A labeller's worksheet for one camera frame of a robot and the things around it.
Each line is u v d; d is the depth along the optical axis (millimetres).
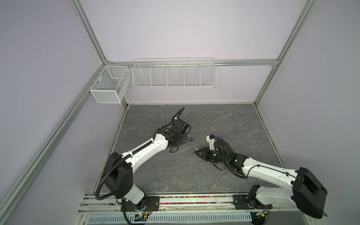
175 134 593
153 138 534
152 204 734
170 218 1573
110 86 1000
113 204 753
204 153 699
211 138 756
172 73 991
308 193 407
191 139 988
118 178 423
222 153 607
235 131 1050
